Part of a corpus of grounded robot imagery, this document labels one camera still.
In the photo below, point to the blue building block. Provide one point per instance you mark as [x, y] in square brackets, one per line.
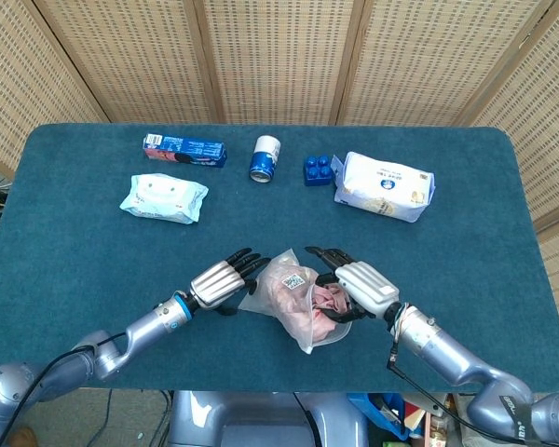
[317, 171]

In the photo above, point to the light blue wet wipes pack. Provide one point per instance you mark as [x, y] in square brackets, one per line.
[165, 195]

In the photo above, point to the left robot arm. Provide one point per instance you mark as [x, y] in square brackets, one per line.
[135, 328]

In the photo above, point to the brown shoe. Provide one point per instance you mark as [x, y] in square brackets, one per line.
[22, 437]

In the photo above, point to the blue and white can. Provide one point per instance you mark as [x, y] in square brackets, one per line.
[264, 160]

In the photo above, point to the white flour package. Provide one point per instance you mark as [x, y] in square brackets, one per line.
[384, 186]

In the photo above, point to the blue storage bin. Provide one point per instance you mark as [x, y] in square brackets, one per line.
[382, 414]

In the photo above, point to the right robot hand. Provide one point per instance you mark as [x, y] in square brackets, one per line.
[365, 284]

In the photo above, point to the pink clothes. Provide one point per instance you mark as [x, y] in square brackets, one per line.
[328, 298]

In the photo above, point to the blue cookie box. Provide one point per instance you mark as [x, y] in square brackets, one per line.
[186, 151]

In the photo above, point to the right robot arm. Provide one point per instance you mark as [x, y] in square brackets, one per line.
[452, 354]

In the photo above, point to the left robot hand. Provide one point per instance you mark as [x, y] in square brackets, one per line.
[216, 281]

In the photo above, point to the wicker folding screen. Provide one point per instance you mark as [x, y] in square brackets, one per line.
[279, 56]

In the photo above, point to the translucent white zip bag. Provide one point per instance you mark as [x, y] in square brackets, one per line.
[265, 298]

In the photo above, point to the grey robot torso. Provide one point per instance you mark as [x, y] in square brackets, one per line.
[261, 419]

